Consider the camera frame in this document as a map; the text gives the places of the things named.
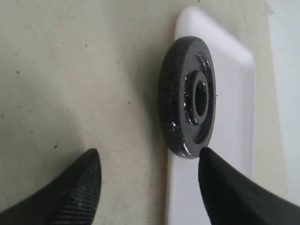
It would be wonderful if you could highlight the black weight plate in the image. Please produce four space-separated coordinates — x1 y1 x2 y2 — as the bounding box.
158 36 216 159

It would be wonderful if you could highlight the white plastic tray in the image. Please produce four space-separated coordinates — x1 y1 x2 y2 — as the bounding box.
165 6 255 225

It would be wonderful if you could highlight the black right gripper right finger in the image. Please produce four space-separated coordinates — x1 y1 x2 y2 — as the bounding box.
198 148 300 225

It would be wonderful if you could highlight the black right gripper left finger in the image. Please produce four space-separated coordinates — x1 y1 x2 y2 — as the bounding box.
0 149 101 225

